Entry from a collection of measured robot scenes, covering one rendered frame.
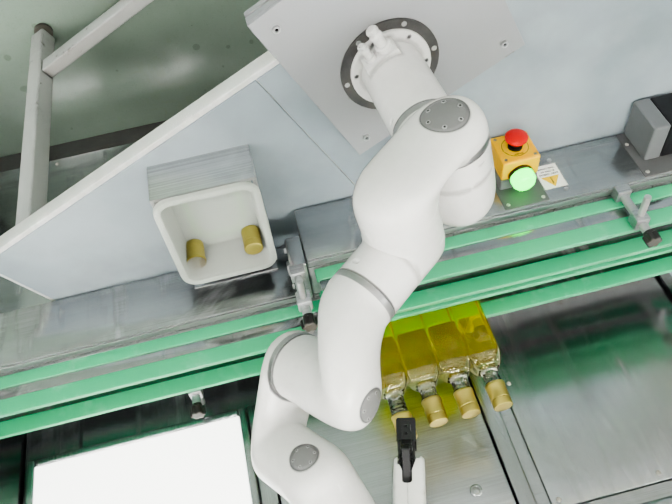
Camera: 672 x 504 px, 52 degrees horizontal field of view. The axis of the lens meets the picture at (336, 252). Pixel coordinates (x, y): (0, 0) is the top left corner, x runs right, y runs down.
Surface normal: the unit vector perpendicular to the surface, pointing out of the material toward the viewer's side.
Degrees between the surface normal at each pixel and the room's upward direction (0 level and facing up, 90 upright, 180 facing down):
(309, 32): 4
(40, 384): 90
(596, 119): 0
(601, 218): 90
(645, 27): 0
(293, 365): 94
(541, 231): 90
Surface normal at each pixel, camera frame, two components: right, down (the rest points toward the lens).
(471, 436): -0.10, -0.61
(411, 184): -0.03, -0.38
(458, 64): 0.27, 0.73
